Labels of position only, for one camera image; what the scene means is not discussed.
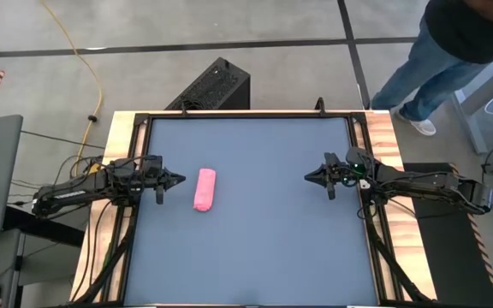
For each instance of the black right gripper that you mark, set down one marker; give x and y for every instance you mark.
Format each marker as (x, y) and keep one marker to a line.
(337, 175)

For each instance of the black side table top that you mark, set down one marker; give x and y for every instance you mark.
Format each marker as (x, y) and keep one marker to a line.
(45, 226)

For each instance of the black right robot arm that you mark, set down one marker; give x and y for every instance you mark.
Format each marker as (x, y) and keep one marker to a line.
(422, 184)

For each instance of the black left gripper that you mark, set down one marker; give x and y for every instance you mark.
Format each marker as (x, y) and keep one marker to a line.
(154, 177)

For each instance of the black metal table frame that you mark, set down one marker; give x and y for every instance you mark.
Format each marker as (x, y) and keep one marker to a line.
(251, 114)

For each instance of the person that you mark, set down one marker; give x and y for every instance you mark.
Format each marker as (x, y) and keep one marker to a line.
(435, 68)

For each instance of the pink terry towel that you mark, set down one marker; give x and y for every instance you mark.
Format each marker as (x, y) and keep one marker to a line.
(204, 190)

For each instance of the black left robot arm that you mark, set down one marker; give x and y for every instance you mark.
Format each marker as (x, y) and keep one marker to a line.
(71, 194)

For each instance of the black perforated computer tower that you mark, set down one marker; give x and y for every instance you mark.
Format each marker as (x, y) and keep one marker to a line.
(216, 85)

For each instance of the grey-blue table mat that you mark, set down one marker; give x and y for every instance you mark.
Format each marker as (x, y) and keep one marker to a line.
(251, 256)

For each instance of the grey metal desk leg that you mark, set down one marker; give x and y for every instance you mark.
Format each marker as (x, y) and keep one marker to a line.
(469, 124)

